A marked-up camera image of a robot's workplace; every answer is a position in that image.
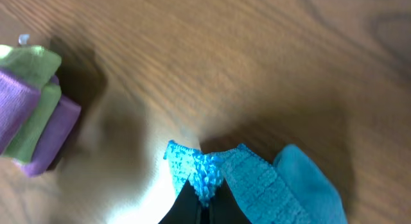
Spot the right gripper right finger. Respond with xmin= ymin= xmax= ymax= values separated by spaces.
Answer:
xmin=209 ymin=180 xmax=251 ymax=224

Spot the blue microfiber cloth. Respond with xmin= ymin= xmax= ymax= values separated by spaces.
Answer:
xmin=164 ymin=141 xmax=347 ymax=224

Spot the top purple folded cloth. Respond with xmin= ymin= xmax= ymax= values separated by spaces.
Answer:
xmin=1 ymin=68 xmax=40 ymax=153

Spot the bottom purple folded cloth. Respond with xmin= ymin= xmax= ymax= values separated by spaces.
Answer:
xmin=12 ymin=75 xmax=82 ymax=178

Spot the green folded cloth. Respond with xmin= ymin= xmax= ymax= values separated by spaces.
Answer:
xmin=1 ymin=45 xmax=62 ymax=164

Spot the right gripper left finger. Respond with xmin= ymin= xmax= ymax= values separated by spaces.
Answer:
xmin=159 ymin=180 xmax=200 ymax=224

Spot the purple folded cloth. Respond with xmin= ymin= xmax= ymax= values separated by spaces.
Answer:
xmin=12 ymin=75 xmax=82 ymax=178
xmin=1 ymin=68 xmax=40 ymax=153

